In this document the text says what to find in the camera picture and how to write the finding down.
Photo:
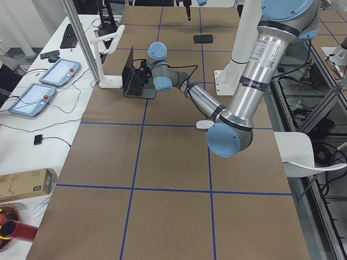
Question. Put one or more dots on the black remote control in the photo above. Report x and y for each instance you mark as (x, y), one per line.
(49, 54)

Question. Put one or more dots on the aluminium frame post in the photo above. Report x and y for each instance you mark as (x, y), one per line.
(73, 16)

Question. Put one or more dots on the white computer mouse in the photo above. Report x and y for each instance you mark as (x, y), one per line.
(204, 124)

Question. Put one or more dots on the small black puck device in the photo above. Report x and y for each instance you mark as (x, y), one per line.
(38, 139)

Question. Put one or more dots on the far teach pendant tablet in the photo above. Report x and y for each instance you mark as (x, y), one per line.
(60, 72)

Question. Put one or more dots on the dark mouse pad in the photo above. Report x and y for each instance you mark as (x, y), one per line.
(203, 39)

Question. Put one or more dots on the cardboard box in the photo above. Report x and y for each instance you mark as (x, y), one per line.
(27, 184)

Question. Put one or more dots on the white chair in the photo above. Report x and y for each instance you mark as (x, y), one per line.
(297, 156)

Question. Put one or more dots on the grey laptop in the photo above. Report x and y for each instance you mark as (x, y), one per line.
(133, 86)

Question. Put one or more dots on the teach pendant tablet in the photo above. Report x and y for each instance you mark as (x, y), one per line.
(60, 72)
(33, 101)

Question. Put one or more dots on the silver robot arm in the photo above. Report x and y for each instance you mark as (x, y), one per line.
(281, 23)
(187, 4)

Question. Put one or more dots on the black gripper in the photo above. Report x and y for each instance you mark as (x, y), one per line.
(145, 72)

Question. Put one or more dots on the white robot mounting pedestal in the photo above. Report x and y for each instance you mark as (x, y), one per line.
(226, 80)

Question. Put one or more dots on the black keyboard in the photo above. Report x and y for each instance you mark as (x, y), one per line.
(69, 39)

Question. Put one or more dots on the near teach pendant tablet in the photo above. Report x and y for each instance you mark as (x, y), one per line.
(33, 101)

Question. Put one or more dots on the red cylinder bottle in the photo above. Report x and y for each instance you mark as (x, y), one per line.
(13, 229)

